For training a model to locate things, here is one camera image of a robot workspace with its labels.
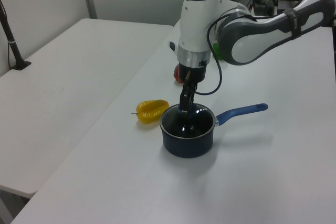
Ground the dark pot with blue handle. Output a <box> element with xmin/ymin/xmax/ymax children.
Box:
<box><xmin>159</xmin><ymin>102</ymin><xmax>269</xmax><ymax>159</ymax></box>

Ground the red apple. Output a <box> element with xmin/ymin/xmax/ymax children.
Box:
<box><xmin>173</xmin><ymin>64</ymin><xmax>184</xmax><ymax>85</ymax></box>

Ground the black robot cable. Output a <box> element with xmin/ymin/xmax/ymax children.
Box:
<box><xmin>195</xmin><ymin>8</ymin><xmax>259</xmax><ymax>96</ymax></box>

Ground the yellow starfruit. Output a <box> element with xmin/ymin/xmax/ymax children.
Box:
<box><xmin>131</xmin><ymin>99</ymin><xmax>170</xmax><ymax>125</ymax></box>

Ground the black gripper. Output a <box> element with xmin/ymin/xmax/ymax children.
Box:
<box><xmin>177</xmin><ymin>62</ymin><xmax>208</xmax><ymax>118</ymax></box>

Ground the green bell pepper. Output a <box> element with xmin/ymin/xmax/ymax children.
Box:
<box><xmin>212</xmin><ymin>41</ymin><xmax>224</xmax><ymax>61</ymax></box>

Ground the black pole stand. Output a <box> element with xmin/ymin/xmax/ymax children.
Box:
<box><xmin>0</xmin><ymin>0</ymin><xmax>32</xmax><ymax>71</ymax></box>

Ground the black electronics box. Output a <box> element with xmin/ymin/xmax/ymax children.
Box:
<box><xmin>252</xmin><ymin>0</ymin><xmax>279</xmax><ymax>17</ymax></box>

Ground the black velcro strap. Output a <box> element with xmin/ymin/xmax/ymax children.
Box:
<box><xmin>284</xmin><ymin>8</ymin><xmax>303</xmax><ymax>39</ymax></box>

